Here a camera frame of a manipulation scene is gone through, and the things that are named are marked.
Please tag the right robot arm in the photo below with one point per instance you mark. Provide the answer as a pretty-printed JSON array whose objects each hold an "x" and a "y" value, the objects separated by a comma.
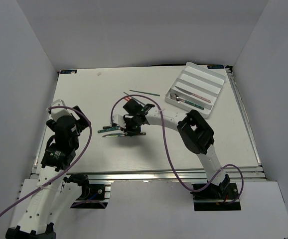
[{"x": 196, "y": 134}]

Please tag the fork with green handle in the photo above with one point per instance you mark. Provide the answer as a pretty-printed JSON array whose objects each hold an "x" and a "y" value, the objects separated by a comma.
[{"x": 110, "y": 129}]

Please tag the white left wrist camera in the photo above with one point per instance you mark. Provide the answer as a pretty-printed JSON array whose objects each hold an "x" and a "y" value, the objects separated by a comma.
[{"x": 55, "y": 114}]

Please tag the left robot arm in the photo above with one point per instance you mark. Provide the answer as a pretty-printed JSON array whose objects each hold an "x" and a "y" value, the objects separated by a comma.
[{"x": 60, "y": 155}]

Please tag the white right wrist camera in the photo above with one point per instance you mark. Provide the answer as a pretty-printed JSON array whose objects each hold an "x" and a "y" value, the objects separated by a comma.
[{"x": 117, "y": 120}]

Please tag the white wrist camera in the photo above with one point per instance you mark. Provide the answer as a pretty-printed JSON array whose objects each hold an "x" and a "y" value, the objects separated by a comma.
[
  {"x": 55, "y": 114},
  {"x": 117, "y": 120}
]

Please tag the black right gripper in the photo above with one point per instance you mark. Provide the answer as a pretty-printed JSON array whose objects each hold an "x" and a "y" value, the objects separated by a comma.
[{"x": 127, "y": 130}]

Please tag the green chopstick far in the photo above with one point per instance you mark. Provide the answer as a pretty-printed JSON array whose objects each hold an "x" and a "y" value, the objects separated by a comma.
[{"x": 147, "y": 93}]

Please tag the blue label sticker right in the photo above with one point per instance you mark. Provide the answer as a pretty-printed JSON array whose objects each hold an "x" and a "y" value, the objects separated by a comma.
[{"x": 215, "y": 67}]

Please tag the white divided cutlery tray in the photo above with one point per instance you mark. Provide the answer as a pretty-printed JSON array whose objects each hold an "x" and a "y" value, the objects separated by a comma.
[{"x": 199, "y": 80}]

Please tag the green chopstick near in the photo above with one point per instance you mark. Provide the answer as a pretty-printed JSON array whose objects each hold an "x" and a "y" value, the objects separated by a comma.
[{"x": 135, "y": 97}]

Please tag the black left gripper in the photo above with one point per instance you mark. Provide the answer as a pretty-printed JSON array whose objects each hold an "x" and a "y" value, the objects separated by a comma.
[{"x": 81, "y": 122}]

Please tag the knife with dark handle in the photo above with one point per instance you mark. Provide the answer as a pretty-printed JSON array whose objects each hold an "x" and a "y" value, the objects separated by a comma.
[{"x": 123, "y": 134}]

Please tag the fork with dark handle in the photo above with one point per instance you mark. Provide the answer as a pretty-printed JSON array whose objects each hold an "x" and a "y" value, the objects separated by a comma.
[{"x": 106, "y": 127}]

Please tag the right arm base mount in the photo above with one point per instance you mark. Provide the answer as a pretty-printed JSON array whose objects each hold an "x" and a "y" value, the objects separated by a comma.
[{"x": 209, "y": 200}]

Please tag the knife with pink handle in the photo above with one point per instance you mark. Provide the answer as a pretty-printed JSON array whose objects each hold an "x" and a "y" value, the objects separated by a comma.
[{"x": 193, "y": 94}]

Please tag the green chopstick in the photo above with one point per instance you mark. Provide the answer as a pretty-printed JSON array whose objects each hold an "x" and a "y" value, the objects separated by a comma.
[
  {"x": 135, "y": 97},
  {"x": 147, "y": 93}
]

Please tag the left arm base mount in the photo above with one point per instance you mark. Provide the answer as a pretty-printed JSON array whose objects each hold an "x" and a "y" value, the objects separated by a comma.
[{"x": 93, "y": 196}]

